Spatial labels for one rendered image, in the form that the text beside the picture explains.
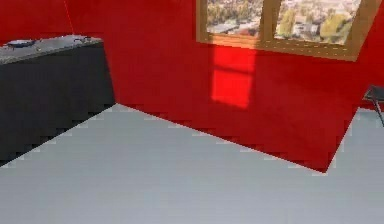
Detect wooden framed window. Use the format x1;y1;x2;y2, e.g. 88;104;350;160
195;0;383;62

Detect black chair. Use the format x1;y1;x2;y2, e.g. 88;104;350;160
362;84;384;128

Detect black counter with grey top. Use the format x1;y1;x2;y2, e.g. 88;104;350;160
0;34;117;167

